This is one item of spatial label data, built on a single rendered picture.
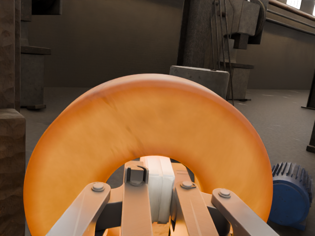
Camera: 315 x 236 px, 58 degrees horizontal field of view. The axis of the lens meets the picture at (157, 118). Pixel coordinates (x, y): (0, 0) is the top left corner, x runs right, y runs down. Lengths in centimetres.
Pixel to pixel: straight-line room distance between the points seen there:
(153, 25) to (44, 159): 804
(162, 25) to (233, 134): 826
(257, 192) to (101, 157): 10
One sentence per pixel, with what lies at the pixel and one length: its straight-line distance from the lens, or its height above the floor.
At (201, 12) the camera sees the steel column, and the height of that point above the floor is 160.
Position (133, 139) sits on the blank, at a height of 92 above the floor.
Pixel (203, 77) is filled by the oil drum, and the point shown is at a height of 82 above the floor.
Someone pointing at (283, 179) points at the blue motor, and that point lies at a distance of 188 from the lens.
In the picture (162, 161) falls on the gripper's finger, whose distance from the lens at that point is 17.
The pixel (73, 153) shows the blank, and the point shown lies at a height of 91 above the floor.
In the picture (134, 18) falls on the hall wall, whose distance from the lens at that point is 782.
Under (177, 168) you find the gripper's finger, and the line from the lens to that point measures 18.
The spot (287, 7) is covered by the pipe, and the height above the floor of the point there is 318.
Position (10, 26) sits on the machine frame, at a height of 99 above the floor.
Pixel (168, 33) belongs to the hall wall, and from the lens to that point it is 854.
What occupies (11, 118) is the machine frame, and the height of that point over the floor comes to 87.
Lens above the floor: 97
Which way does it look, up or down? 13 degrees down
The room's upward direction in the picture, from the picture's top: 6 degrees clockwise
